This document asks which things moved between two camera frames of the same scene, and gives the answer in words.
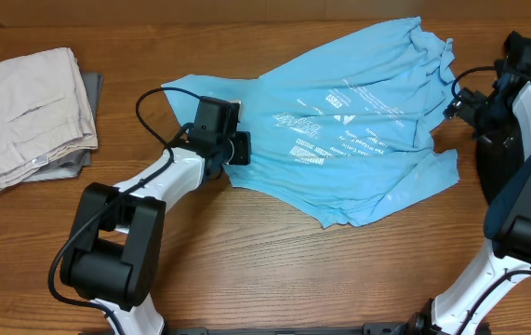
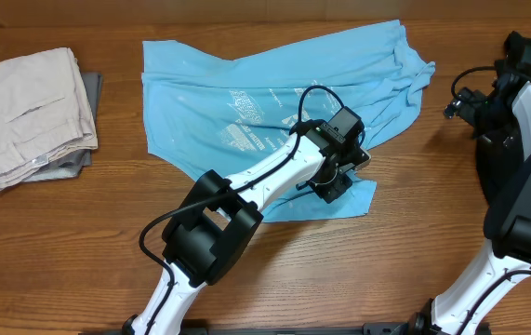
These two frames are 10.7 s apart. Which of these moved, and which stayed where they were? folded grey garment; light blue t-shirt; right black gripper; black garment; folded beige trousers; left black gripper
Moved: light blue t-shirt; left black gripper
Stayed: right black gripper; folded beige trousers; folded grey garment; black garment
